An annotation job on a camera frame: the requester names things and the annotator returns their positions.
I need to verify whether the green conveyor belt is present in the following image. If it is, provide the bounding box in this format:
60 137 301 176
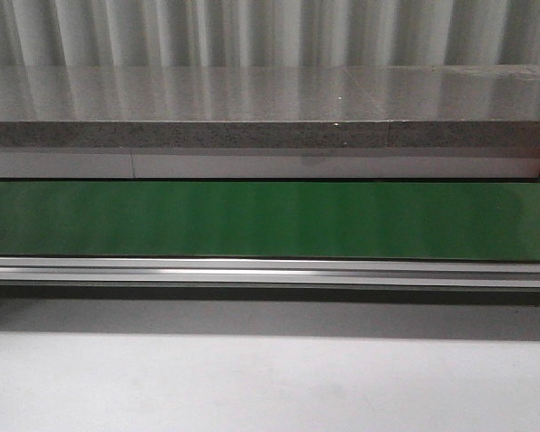
0 180 540 262

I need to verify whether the white pleated curtain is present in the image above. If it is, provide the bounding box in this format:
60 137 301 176
0 1 540 67

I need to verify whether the grey granite counter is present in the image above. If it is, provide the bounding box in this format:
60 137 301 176
0 65 540 180

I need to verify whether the aluminium conveyor frame rail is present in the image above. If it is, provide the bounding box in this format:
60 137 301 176
0 256 540 290

